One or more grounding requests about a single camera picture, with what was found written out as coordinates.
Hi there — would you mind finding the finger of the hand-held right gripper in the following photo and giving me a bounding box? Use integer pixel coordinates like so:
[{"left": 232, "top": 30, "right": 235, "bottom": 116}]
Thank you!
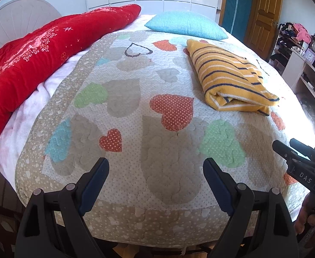
[
  {"left": 289, "top": 138, "right": 315, "bottom": 158},
  {"left": 272, "top": 140, "right": 298, "bottom": 165}
]

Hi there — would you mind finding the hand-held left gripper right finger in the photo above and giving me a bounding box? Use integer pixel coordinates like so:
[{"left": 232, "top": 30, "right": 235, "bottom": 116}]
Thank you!
[{"left": 203, "top": 157, "right": 299, "bottom": 258}]

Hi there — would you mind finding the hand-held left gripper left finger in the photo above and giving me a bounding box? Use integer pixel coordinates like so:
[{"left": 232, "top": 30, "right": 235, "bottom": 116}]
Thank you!
[{"left": 15, "top": 157, "right": 110, "bottom": 258}]

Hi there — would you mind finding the yellow striped shirt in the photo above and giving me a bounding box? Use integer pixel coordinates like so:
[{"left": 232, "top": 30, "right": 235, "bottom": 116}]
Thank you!
[{"left": 187, "top": 39, "right": 280, "bottom": 117}]

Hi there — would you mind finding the pink clothes pile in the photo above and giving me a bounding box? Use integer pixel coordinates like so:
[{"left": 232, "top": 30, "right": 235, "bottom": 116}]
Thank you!
[{"left": 293, "top": 23, "right": 312, "bottom": 43}]

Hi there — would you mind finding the person's right hand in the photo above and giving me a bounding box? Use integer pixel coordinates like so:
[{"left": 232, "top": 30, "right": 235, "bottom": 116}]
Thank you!
[{"left": 294, "top": 193, "right": 315, "bottom": 251}]

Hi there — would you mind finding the white shelf unit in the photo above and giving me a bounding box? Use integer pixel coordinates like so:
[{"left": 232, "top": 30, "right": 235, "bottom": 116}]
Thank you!
[{"left": 289, "top": 49, "right": 315, "bottom": 146}]

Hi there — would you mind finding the heart patterned bed quilt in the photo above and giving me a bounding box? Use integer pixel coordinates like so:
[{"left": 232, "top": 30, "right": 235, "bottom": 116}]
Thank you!
[{"left": 14, "top": 29, "right": 315, "bottom": 248}]

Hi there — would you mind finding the pink fleece blanket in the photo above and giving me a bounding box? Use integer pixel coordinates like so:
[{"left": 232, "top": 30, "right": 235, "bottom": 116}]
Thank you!
[{"left": 0, "top": 51, "right": 86, "bottom": 167}]

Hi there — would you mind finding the cluttered dark rack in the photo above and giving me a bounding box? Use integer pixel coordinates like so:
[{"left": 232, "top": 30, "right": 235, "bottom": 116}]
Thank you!
[{"left": 269, "top": 22, "right": 312, "bottom": 76}]

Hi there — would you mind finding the wooden door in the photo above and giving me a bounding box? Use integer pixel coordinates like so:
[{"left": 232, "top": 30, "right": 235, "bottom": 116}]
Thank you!
[{"left": 244, "top": 0, "right": 285, "bottom": 60}]

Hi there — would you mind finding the red embroidered quilt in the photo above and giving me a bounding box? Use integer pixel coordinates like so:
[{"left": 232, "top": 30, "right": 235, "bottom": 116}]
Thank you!
[{"left": 0, "top": 4, "right": 142, "bottom": 164}]

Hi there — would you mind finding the blue pillow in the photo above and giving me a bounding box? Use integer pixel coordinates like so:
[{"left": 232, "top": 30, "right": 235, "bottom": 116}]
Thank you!
[{"left": 145, "top": 11, "right": 228, "bottom": 41}]

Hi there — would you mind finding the white fan-shaped headboard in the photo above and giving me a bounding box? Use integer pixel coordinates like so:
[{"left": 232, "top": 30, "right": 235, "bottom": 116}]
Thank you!
[{"left": 0, "top": 0, "right": 63, "bottom": 57}]

